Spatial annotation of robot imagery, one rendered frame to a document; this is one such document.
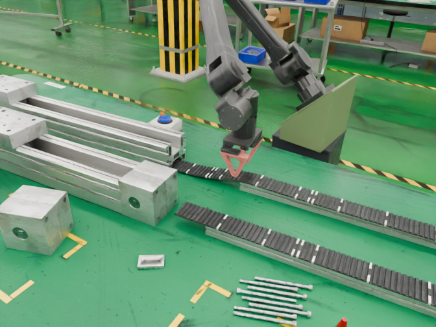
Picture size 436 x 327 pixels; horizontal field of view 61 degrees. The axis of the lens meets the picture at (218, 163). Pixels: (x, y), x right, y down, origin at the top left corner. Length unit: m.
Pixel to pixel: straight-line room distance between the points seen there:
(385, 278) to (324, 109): 0.54
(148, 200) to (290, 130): 0.56
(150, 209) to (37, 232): 0.22
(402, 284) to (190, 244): 0.41
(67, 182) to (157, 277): 0.37
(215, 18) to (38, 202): 0.57
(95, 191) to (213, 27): 0.47
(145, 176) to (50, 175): 0.26
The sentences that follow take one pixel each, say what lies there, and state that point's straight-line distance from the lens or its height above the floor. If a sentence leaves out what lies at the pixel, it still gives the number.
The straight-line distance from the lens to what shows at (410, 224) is 0.91.
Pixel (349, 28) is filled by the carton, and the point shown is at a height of 0.37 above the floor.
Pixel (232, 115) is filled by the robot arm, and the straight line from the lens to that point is 0.77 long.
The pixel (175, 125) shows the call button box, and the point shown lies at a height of 0.84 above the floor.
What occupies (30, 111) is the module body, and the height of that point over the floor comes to 0.86.
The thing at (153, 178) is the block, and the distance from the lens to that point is 0.82.
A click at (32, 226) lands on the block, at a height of 0.85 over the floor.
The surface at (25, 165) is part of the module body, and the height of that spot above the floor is 0.82.
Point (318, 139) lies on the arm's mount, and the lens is 1.15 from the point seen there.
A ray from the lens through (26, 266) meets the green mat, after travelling 0.82.
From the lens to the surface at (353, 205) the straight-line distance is 0.91.
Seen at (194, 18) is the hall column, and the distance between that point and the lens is 4.22.
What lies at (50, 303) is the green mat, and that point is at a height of 0.78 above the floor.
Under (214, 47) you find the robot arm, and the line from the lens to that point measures 0.89.
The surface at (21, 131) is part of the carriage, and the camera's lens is 1.05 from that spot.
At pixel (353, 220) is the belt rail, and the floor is 0.79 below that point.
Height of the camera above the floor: 1.33
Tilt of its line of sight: 31 degrees down
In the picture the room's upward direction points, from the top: 2 degrees clockwise
